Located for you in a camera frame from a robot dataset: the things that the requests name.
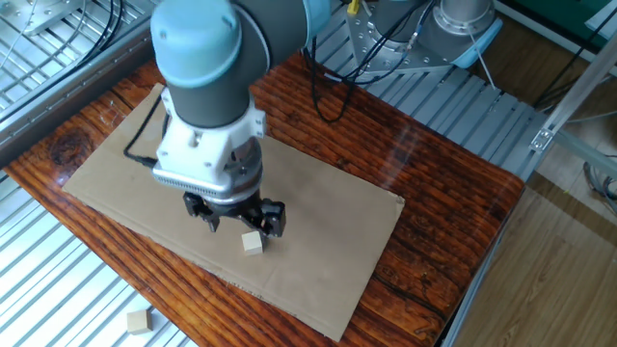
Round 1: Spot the perforated aluminium plate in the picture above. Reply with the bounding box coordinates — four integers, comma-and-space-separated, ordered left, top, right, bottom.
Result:
0, 0, 86, 38

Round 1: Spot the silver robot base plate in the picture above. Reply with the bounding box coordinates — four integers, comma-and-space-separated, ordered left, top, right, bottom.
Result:
344, 0, 464, 76

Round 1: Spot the small pale wooden block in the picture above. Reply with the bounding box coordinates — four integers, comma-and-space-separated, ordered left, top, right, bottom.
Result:
241, 230, 265, 256

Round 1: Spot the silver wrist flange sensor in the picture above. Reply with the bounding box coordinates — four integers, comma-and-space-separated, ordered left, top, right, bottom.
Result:
224, 137, 265, 204

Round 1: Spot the white thin cable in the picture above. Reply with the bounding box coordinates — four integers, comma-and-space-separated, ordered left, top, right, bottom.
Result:
465, 26, 497, 92

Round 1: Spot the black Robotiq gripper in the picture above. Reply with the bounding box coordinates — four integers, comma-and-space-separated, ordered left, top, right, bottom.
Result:
182, 190, 287, 240

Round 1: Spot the brown cardboard sheet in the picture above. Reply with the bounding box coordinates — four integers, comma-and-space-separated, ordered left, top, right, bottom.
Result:
61, 82, 406, 343

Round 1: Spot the black looped cable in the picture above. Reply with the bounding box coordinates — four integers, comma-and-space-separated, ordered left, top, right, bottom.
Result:
303, 33, 387, 124

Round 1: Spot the aluminium frame post with bracket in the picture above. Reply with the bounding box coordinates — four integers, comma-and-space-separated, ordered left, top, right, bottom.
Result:
528, 31, 617, 153

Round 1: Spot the dark reddish wooden board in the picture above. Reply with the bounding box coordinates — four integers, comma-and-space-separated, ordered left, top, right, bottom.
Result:
2, 52, 526, 347

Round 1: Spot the aluminium horizontal frame beam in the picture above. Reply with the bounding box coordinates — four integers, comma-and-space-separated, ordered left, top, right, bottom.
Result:
553, 129, 617, 168

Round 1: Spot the large pale wooden block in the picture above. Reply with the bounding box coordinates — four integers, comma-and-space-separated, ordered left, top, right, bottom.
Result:
125, 308, 154, 336

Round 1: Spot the grey floor cable bundle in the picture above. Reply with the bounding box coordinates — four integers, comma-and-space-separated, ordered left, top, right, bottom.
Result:
581, 153, 617, 216

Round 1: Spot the black plug cable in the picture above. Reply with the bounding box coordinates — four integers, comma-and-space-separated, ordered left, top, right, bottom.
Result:
122, 93, 170, 170

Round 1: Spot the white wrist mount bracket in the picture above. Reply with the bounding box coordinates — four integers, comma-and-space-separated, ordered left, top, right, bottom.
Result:
152, 88, 268, 200

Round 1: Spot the black cable bundle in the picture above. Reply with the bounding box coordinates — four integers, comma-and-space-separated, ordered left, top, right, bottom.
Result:
71, 0, 127, 69

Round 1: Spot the grey metal table rail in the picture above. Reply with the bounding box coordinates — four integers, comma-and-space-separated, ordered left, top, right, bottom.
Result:
0, 26, 156, 168

